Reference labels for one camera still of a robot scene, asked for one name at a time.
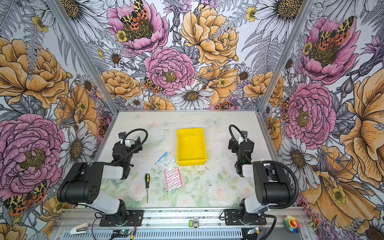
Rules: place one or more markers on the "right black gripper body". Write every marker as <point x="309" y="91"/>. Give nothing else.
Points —
<point x="240" y="147"/>

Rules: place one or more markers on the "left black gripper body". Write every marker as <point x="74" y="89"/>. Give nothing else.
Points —
<point x="133" y="147"/>

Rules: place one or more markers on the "black yellow handled screwdriver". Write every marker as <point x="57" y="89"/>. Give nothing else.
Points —
<point x="147" y="182"/>

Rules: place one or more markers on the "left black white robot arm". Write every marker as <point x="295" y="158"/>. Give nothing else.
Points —
<point x="82" y="184"/>

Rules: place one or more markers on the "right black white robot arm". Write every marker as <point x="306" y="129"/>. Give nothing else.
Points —
<point x="275" y="184"/>

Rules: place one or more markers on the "yellow plastic bin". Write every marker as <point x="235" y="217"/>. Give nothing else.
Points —
<point x="191" y="147"/>

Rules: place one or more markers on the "white blue plastic packet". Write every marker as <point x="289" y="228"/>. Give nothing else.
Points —
<point x="167" y="161"/>

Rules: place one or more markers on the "pink patterned packet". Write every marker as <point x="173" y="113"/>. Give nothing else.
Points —
<point x="173" y="179"/>

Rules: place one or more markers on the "green circuit board left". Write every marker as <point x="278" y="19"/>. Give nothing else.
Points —
<point x="121" y="234"/>

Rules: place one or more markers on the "green circuit board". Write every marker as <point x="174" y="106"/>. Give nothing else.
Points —
<point x="254" y="230"/>
<point x="121" y="234"/>

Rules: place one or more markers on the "green circuit board right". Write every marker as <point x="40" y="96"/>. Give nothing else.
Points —
<point x="254" y="230"/>

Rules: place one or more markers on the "white stapler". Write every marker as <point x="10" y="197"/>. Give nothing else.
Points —
<point x="79" y="229"/>

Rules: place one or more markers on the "colourful round toy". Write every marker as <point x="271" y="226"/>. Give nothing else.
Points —
<point x="292" y="224"/>

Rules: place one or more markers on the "small green display module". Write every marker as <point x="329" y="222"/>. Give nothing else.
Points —
<point x="193" y="224"/>

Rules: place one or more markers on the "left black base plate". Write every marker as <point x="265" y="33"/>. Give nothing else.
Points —
<point x="130" y="218"/>

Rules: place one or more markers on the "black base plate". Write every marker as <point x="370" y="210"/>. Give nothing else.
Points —
<point x="130" y="218"/>
<point x="233" y="217"/>

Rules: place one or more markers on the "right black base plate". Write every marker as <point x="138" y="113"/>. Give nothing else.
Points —
<point x="233" y="217"/>

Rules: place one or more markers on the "aluminium rail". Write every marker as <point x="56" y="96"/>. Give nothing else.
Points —
<point x="173" y="218"/>

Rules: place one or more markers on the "white vented cable duct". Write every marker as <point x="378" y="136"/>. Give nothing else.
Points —
<point x="162" y="234"/>

